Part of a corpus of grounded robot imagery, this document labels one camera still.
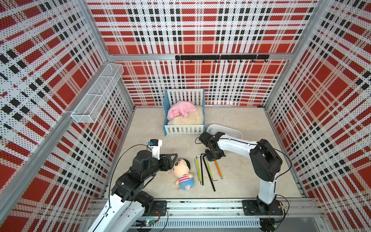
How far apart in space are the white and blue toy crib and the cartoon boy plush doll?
0.25m

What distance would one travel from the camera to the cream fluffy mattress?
100cm

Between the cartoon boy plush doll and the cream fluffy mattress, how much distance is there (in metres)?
0.27

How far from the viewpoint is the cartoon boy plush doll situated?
30.3 inches

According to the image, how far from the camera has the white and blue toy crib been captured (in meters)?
1.00

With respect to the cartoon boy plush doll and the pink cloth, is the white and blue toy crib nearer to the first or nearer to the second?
the pink cloth
